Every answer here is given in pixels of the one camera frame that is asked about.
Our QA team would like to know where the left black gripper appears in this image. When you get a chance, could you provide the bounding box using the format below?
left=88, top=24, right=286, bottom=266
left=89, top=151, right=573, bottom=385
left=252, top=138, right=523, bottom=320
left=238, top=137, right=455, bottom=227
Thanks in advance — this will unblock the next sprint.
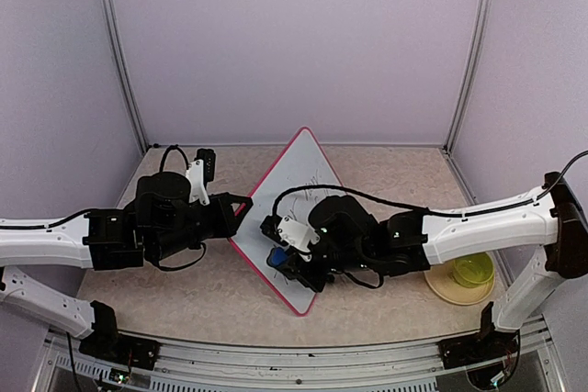
left=151, top=192, right=253, bottom=262

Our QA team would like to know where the aluminium frame post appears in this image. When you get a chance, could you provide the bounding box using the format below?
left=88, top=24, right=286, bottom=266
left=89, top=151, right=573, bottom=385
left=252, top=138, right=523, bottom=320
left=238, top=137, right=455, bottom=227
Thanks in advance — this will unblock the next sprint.
left=444, top=0, right=492, bottom=156
left=100, top=0, right=150, bottom=155

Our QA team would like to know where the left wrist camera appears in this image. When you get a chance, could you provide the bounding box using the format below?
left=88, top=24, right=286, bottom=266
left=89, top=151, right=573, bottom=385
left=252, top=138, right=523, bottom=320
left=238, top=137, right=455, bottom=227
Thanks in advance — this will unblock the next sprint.
left=185, top=148, right=216, bottom=206

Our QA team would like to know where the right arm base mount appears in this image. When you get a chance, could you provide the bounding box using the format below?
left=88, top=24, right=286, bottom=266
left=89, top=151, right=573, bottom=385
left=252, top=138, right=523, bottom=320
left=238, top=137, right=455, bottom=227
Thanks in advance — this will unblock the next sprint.
left=437, top=302, right=520, bottom=369

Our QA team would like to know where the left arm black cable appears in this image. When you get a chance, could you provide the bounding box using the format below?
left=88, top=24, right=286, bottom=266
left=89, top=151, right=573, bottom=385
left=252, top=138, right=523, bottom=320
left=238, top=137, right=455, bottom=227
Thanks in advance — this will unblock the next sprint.
left=0, top=144, right=207, bottom=272

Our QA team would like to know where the left aluminium frame post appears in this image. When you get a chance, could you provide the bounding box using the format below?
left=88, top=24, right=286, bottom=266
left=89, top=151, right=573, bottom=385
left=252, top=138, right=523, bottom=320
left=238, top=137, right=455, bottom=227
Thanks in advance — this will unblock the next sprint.
left=100, top=0, right=150, bottom=155

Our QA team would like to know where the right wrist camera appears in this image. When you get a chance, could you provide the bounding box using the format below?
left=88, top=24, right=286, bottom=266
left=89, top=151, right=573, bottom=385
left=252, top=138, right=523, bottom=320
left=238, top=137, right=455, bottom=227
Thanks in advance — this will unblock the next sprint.
left=260, top=215, right=320, bottom=255

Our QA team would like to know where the blue whiteboard eraser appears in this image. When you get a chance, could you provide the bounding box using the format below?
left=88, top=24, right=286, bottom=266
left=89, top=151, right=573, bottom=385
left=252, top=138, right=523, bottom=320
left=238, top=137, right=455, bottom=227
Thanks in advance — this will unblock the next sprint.
left=266, top=247, right=289, bottom=271

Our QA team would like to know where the pink framed whiteboard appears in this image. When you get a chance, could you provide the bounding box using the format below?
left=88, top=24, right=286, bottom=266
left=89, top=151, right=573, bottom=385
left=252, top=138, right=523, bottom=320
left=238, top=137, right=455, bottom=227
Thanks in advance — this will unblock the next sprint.
left=230, top=128, right=342, bottom=317

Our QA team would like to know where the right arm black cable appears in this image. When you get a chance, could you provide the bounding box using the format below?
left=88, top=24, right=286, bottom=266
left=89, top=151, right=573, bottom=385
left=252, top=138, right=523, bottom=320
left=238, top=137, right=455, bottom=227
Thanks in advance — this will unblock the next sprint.
left=270, top=149, right=588, bottom=288

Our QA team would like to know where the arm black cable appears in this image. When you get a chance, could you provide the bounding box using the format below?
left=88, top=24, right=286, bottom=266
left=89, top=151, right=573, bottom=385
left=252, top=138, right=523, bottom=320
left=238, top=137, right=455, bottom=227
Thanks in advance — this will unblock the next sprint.
left=270, top=149, right=588, bottom=288
left=0, top=144, right=207, bottom=272

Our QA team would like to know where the right aluminium frame post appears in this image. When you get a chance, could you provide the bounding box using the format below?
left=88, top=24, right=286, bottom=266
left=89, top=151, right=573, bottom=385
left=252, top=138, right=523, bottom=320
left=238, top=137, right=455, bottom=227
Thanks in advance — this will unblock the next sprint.
left=444, top=0, right=492, bottom=156

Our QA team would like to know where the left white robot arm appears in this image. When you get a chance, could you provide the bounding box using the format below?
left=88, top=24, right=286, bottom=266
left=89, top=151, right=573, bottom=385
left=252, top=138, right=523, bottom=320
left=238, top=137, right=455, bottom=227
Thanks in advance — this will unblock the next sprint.
left=1, top=172, right=253, bottom=360

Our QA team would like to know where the lime green bowl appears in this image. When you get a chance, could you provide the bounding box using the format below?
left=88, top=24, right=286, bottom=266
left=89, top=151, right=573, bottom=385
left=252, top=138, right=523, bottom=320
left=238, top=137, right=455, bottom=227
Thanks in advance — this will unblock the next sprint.
left=452, top=252, right=494, bottom=288

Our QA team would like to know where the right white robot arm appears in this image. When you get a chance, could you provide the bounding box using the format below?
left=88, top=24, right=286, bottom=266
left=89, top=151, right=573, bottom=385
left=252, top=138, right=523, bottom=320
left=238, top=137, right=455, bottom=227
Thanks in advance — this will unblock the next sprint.
left=261, top=173, right=587, bottom=359

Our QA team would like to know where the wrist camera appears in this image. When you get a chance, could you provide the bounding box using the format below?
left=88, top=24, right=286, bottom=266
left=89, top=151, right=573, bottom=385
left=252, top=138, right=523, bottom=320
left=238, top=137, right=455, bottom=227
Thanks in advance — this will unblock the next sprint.
left=260, top=215, right=320, bottom=255
left=185, top=148, right=216, bottom=206

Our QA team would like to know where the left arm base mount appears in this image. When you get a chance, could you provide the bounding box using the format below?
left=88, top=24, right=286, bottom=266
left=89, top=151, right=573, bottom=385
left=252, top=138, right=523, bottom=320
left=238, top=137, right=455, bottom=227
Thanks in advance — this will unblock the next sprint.
left=79, top=300, right=160, bottom=371

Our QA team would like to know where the beige round plate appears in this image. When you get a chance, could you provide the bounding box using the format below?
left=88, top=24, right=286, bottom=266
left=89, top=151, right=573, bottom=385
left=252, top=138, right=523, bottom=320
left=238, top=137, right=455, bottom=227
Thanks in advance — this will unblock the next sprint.
left=424, top=259, right=495, bottom=306

